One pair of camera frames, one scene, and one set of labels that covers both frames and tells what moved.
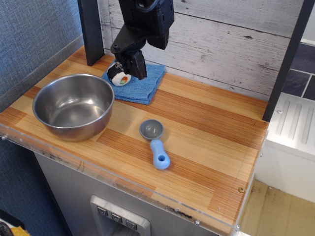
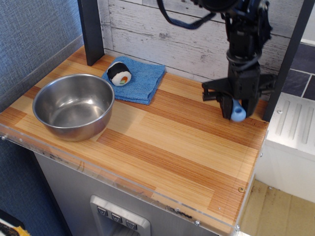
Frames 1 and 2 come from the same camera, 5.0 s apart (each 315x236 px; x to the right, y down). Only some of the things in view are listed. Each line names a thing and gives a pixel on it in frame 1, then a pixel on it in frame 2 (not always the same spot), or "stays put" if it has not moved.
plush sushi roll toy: (116, 75) stays put
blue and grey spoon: (153, 129) to (238, 112)
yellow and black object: (11, 226) stays put
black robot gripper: (142, 19) to (244, 83)
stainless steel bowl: (74, 107) stays put
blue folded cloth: (140, 91) stays put
